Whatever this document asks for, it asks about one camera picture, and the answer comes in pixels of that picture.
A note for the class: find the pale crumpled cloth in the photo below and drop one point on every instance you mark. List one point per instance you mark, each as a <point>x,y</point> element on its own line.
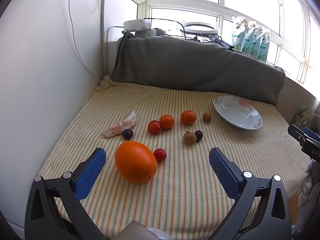
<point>307,190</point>

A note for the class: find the striped yellow cloth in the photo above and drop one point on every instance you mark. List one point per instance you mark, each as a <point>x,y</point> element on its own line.
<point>175,192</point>

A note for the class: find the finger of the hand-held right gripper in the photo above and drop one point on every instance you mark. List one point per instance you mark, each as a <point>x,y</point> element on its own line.
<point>296,131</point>

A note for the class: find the peeled pomelo segment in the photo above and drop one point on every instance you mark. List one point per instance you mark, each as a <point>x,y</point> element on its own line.
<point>122,125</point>

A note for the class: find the red cherry tomato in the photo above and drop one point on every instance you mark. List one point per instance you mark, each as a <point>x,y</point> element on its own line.
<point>154,127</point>
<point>160,155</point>

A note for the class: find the black power adapter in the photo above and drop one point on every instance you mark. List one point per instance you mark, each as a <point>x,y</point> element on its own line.
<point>160,32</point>

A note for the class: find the dark grape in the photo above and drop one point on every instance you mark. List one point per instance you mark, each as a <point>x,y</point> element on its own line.
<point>199,135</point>

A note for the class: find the floral teal refill pouch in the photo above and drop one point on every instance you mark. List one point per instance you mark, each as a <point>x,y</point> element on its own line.
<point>264,47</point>
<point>257,45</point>
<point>238,35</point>
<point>249,40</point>

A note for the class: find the large orange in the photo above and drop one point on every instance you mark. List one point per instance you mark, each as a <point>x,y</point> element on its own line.
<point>136,162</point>

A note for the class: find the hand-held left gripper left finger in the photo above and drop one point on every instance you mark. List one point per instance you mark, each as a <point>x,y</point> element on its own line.
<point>90,175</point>

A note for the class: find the brown longan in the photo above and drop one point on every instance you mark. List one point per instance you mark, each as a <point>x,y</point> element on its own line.
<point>189,138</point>
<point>207,117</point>

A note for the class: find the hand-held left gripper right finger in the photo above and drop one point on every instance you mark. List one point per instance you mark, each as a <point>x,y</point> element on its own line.
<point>225,175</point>

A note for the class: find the white panel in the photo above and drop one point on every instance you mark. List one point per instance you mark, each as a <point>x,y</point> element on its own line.
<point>37,80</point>

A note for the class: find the floral white plate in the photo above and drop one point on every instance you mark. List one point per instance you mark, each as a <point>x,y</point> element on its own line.
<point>237,115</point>

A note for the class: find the small mandarin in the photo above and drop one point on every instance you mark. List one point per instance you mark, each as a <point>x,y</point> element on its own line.
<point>167,121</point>
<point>188,117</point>

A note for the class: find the white power strip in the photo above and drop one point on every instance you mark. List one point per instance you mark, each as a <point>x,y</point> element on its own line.
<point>136,25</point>

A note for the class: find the grey blanket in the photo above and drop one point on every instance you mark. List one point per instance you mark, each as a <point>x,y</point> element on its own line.
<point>195,65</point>

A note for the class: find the green carton box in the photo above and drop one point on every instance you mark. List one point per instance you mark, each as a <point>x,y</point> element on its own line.
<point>301,118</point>

